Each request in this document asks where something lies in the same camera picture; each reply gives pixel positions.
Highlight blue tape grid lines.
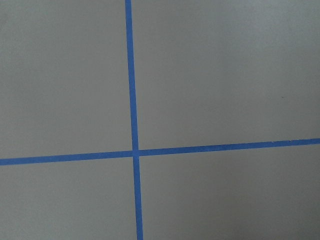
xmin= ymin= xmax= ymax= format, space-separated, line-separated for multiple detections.
xmin=0 ymin=0 xmax=320 ymax=240

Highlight brown paper table cover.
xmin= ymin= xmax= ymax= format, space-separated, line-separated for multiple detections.
xmin=0 ymin=0 xmax=320 ymax=240

